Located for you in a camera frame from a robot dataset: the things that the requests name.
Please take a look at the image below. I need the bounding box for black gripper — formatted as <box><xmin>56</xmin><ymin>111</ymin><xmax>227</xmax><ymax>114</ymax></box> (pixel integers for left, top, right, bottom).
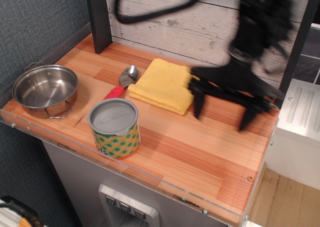
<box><xmin>188</xmin><ymin>57</ymin><xmax>284</xmax><ymax>131</ymax></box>

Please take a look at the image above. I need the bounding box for white toy sink unit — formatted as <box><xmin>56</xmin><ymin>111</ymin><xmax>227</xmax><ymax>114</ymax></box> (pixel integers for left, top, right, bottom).
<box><xmin>263</xmin><ymin>23</ymin><xmax>320</xmax><ymax>192</ymax></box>

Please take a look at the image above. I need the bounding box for stainless steel pot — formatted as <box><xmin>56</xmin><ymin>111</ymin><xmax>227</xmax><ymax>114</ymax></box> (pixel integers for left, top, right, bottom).
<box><xmin>12</xmin><ymin>62</ymin><xmax>79</xmax><ymax>119</ymax></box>

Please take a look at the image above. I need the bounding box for grey toy fridge cabinet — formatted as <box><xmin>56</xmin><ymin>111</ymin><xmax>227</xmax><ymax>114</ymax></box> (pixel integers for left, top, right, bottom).
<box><xmin>43</xmin><ymin>141</ymin><xmax>225</xmax><ymax>227</ymax></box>

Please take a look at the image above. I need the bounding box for dark right shelf post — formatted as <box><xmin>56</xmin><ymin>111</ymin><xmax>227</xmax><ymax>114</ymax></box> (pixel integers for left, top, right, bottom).
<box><xmin>279</xmin><ymin>0</ymin><xmax>320</xmax><ymax>94</ymax></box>

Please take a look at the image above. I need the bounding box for dark shelf post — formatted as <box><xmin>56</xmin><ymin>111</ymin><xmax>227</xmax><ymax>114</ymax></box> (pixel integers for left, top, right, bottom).
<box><xmin>86</xmin><ymin>0</ymin><xmax>113</xmax><ymax>54</ymax></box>
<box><xmin>279</xmin><ymin>0</ymin><xmax>320</xmax><ymax>94</ymax></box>

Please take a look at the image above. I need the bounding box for green orange patterned can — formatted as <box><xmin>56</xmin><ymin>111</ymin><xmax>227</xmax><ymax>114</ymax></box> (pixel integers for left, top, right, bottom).
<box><xmin>88</xmin><ymin>98</ymin><xmax>141</xmax><ymax>160</ymax></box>

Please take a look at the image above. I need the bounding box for black braided cable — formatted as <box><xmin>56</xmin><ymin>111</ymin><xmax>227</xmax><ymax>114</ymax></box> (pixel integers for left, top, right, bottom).
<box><xmin>113</xmin><ymin>0</ymin><xmax>208</xmax><ymax>25</ymax></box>

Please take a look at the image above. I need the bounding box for clear acrylic table edge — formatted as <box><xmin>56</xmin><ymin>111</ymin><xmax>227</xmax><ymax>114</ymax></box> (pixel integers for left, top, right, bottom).
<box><xmin>1</xmin><ymin>107</ymin><xmax>252</xmax><ymax>227</ymax></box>

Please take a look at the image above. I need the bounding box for yellow folded cloth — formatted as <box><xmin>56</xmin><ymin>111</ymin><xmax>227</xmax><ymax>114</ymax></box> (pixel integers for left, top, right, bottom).
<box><xmin>128</xmin><ymin>58</ymin><xmax>194</xmax><ymax>116</ymax></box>

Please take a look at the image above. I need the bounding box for silver dispenser panel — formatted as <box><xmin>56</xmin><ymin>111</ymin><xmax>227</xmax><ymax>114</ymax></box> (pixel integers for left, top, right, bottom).
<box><xmin>98</xmin><ymin>184</ymin><xmax>160</xmax><ymax>227</ymax></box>

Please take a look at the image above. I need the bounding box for red handled metal spoon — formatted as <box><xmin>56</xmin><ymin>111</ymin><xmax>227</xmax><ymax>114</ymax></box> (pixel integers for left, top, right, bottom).
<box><xmin>104</xmin><ymin>65</ymin><xmax>139</xmax><ymax>100</ymax></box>

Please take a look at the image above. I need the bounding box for dark left shelf post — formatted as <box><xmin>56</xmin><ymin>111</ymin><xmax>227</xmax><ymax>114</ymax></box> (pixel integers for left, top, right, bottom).
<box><xmin>86</xmin><ymin>0</ymin><xmax>113</xmax><ymax>54</ymax></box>

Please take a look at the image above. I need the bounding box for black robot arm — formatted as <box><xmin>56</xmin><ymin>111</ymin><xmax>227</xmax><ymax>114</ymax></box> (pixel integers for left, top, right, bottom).
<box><xmin>188</xmin><ymin>0</ymin><xmax>293</xmax><ymax>131</ymax></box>

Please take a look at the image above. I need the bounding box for orange black object corner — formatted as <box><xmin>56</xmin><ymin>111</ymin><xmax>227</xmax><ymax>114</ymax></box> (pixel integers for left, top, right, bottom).
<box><xmin>0</xmin><ymin>196</ymin><xmax>46</xmax><ymax>227</ymax></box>

